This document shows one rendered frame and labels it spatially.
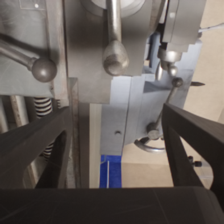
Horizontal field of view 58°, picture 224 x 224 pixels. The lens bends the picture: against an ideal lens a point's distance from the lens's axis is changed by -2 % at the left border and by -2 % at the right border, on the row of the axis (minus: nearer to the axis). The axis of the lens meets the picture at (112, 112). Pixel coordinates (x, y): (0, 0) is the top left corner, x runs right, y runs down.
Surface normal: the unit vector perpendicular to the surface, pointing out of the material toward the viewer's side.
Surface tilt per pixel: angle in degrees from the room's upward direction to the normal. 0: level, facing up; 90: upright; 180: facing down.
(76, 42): 90
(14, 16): 90
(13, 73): 90
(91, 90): 90
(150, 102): 68
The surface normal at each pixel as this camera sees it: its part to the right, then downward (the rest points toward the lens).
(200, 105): -0.01, 0.56
